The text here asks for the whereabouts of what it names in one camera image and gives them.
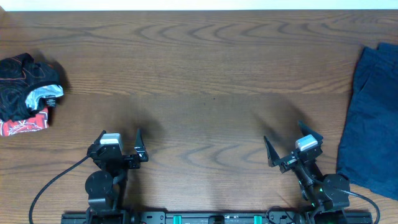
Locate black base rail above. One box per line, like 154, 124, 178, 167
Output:
61, 210, 373, 224

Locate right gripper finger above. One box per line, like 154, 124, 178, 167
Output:
264, 136, 280, 167
298, 121, 323, 142

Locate red patterned folded garment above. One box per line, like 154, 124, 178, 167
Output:
1, 107, 49, 137

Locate black patterned folded garment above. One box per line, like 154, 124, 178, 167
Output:
1, 53, 64, 121

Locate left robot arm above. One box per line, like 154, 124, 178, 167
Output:
84, 130, 149, 224

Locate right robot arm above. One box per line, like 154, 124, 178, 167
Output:
264, 121, 350, 223

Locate navy blue shorts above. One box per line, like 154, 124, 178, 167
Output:
336, 43, 397, 200

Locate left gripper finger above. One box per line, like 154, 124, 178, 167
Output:
134, 129, 149, 162
93, 130, 106, 144

